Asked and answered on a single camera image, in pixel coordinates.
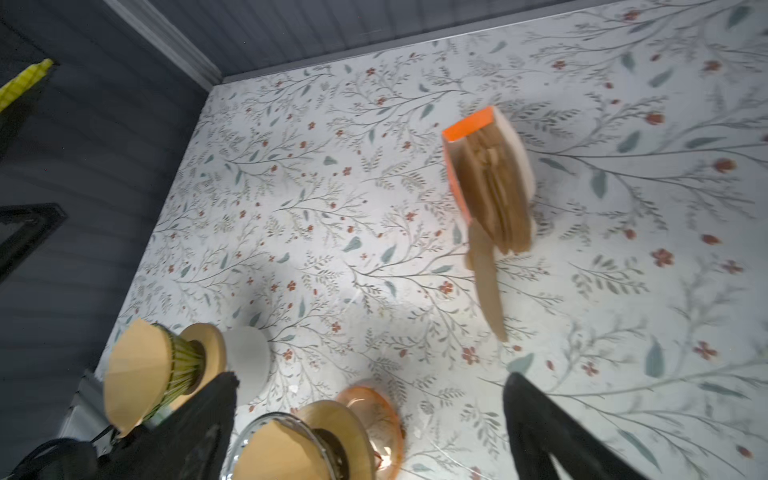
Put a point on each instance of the orange coffee filter box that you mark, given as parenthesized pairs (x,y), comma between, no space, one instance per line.
(491,178)

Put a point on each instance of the clear frosted glass carafe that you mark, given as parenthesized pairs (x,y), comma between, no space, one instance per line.
(249,358)

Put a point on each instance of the black wire side basket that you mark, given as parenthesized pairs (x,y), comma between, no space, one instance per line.
(31,225)

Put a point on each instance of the brown paper coffee filters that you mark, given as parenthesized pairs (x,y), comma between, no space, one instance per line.
(480,259)

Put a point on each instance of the green glass dripper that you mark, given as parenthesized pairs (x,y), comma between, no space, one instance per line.
(187,366)

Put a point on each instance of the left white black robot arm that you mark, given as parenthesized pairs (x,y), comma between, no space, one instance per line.
(61,458)

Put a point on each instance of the wooden dripper ring stand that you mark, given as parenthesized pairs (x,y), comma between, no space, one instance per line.
(344,444)

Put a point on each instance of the orange glass carafe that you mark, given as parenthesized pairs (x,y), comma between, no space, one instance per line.
(383,427)

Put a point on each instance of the yellow marker in black basket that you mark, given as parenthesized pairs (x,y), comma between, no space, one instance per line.
(23,82)

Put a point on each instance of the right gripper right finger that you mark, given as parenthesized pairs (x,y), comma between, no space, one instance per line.
(541,433)

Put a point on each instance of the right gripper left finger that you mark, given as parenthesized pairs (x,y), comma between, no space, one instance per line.
(190,444)

